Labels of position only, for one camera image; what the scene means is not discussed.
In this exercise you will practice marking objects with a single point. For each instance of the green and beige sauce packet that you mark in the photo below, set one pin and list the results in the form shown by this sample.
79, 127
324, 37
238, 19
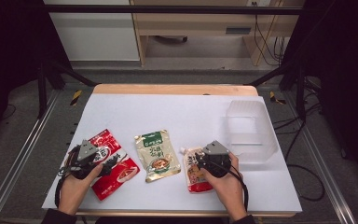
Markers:
157, 155

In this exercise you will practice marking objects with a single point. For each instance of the white cabinet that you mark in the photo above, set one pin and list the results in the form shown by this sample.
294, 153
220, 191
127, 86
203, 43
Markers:
96, 34

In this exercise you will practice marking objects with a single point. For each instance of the person's left hand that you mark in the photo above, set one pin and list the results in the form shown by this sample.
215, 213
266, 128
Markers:
74, 186

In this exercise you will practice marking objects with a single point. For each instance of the black metal frame leg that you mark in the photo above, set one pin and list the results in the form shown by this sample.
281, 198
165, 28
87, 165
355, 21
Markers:
48, 81
295, 81

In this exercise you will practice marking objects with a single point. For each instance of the red and beige spout pouch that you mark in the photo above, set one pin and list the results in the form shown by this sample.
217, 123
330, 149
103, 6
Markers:
193, 175

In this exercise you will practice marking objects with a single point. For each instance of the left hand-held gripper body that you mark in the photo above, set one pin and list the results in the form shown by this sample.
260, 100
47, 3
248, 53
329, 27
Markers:
86, 152

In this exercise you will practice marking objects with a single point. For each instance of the person's right hand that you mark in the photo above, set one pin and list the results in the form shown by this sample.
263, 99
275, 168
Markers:
225, 186

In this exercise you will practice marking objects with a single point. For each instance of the clear plastic container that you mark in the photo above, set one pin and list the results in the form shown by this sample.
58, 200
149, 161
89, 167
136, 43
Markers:
251, 133

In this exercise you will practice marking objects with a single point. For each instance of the black and yellow tape strip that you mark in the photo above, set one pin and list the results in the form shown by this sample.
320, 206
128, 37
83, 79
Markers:
76, 97
275, 98

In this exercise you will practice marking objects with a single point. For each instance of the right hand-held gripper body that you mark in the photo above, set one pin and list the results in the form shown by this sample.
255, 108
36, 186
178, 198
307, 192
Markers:
216, 157

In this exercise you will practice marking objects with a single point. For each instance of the red sauce packet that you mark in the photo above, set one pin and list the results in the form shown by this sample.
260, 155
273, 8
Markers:
118, 182

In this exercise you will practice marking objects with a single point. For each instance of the wooden table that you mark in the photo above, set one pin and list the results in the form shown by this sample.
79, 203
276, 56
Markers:
174, 89

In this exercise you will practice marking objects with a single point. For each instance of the black horizontal frame bar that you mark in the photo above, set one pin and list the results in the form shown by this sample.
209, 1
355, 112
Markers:
167, 9

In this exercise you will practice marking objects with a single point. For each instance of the black curtain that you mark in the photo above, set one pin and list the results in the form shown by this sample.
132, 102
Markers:
341, 62
9, 46

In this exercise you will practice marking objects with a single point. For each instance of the aluminium floor rail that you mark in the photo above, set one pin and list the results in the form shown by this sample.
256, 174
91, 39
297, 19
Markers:
18, 158
323, 168

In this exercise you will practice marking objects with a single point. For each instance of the light wooden desk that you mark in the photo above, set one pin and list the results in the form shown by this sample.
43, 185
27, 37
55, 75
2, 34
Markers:
195, 21

